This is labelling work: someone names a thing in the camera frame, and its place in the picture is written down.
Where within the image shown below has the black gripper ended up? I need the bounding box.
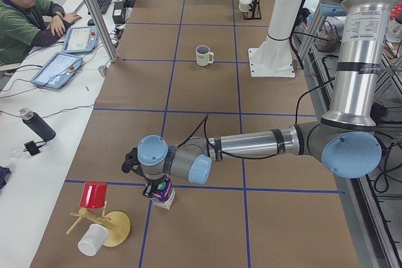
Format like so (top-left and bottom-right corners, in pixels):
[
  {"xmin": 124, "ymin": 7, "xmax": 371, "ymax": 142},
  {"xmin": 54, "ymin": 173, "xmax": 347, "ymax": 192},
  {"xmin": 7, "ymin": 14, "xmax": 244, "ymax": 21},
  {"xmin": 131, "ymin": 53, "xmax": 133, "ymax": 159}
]
[{"xmin": 142, "ymin": 175, "xmax": 165, "ymax": 198}]

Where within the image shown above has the blue milk carton green cap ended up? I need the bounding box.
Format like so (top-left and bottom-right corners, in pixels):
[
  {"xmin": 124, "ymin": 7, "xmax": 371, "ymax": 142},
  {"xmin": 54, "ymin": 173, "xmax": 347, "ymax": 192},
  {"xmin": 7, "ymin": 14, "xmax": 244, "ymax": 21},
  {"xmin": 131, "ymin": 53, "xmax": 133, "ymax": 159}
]
[{"xmin": 151, "ymin": 178, "xmax": 175, "ymax": 210}]

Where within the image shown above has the white mug dark interior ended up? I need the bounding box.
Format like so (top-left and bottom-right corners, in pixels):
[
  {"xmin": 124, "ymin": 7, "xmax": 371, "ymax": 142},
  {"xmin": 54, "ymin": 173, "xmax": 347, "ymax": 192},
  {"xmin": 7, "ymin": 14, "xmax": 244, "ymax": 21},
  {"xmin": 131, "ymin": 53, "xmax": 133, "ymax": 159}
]
[{"xmin": 195, "ymin": 45, "xmax": 214, "ymax": 67}]

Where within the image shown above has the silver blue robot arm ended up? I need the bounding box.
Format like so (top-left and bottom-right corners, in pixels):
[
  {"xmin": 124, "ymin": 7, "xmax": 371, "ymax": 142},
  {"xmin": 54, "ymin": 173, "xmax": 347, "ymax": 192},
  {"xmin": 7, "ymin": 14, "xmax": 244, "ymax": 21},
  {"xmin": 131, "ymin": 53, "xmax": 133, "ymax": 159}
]
[{"xmin": 133, "ymin": 0, "xmax": 401, "ymax": 198}]

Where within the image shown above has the wooden cup tree stand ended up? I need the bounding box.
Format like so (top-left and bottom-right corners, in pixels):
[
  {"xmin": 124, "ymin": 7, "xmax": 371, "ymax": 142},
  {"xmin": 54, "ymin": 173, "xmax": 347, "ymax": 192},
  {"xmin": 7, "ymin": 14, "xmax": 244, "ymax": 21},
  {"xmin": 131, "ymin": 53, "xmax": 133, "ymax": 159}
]
[{"xmin": 66, "ymin": 201, "xmax": 131, "ymax": 247}]

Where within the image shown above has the red plastic cup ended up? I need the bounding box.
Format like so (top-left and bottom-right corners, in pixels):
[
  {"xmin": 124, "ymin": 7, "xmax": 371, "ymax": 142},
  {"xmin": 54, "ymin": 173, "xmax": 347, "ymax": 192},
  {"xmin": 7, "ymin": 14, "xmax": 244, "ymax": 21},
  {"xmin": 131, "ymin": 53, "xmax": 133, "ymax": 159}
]
[{"xmin": 79, "ymin": 181, "xmax": 107, "ymax": 208}]

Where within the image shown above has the white plastic cup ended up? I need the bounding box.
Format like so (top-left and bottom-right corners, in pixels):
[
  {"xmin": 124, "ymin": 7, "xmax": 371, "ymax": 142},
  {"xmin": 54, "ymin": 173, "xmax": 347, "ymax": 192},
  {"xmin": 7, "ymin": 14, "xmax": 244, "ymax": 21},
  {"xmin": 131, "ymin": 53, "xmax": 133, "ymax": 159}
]
[{"xmin": 77, "ymin": 223, "xmax": 109, "ymax": 256}]

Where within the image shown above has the small black adapter box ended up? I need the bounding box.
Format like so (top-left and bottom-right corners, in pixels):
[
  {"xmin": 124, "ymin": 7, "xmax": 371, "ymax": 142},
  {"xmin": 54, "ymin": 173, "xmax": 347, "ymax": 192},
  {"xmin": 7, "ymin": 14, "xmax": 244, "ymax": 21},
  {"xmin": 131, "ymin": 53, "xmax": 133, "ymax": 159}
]
[{"xmin": 24, "ymin": 141, "xmax": 40, "ymax": 156}]

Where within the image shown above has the black water bottle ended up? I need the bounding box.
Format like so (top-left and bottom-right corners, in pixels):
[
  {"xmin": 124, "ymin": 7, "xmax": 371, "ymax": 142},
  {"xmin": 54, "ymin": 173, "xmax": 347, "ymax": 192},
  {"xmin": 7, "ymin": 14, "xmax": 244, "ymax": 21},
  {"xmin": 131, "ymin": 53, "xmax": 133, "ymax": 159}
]
[{"xmin": 18, "ymin": 108, "xmax": 56, "ymax": 142}]

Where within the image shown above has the teach pendant near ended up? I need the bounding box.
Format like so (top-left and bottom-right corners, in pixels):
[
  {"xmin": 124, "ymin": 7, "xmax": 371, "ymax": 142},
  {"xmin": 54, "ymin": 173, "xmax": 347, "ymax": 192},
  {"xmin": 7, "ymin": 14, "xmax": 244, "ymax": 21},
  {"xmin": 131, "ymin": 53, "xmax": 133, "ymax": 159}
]
[{"xmin": 30, "ymin": 52, "xmax": 83, "ymax": 90}]

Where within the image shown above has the teach pendant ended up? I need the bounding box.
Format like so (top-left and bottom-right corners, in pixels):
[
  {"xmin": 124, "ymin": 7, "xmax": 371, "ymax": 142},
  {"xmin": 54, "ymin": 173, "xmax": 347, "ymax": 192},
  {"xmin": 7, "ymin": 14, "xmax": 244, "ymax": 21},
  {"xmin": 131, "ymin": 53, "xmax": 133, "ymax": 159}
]
[
  {"xmin": 30, "ymin": 52, "xmax": 83, "ymax": 90},
  {"xmin": 62, "ymin": 26, "xmax": 99, "ymax": 54}
]

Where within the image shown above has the teach pendant far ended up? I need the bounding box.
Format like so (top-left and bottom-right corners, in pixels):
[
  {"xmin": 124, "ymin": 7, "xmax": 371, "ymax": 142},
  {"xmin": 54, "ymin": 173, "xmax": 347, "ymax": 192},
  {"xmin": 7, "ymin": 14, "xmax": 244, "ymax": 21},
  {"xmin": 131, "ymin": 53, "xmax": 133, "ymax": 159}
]
[{"xmin": 62, "ymin": 26, "xmax": 99, "ymax": 54}]

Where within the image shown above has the person in green jacket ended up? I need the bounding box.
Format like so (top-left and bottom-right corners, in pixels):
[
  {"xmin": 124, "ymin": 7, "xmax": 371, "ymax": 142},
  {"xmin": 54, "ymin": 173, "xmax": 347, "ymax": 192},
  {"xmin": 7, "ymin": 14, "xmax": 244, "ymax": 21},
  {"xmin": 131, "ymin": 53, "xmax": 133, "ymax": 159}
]
[{"xmin": 1, "ymin": 0, "xmax": 80, "ymax": 66}]

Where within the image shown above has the white upside-down mug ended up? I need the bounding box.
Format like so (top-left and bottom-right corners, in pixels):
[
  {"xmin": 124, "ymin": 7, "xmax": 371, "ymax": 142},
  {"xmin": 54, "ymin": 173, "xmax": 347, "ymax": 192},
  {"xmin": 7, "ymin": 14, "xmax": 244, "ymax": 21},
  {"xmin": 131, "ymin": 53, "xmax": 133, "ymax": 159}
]
[{"xmin": 238, "ymin": 0, "xmax": 253, "ymax": 13}]

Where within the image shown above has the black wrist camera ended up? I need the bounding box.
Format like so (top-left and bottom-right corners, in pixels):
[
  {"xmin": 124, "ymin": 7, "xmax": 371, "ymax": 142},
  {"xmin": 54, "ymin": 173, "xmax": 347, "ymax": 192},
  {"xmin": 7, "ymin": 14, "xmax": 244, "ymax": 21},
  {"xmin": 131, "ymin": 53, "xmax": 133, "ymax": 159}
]
[{"xmin": 121, "ymin": 148, "xmax": 140, "ymax": 173}]

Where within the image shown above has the white camera pedestal column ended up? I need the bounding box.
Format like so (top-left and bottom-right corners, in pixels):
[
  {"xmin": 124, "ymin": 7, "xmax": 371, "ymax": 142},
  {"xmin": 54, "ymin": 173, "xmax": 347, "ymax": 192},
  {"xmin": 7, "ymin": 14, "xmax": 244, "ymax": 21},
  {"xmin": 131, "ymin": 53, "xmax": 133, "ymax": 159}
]
[{"xmin": 248, "ymin": 0, "xmax": 302, "ymax": 78}]

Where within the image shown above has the black wire mug rack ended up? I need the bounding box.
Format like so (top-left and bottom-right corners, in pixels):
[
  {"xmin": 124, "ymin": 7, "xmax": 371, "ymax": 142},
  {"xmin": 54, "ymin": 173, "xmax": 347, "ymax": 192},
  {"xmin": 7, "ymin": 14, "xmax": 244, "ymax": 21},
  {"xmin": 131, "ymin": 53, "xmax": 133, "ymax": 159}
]
[{"xmin": 242, "ymin": 0, "xmax": 262, "ymax": 20}]

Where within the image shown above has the aluminium frame post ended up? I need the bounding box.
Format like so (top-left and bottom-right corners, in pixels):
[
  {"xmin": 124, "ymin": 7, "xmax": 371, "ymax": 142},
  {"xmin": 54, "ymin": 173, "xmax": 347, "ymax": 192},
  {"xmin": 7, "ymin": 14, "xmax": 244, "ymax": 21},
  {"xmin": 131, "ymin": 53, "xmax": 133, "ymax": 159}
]
[{"xmin": 84, "ymin": 0, "xmax": 117, "ymax": 63}]

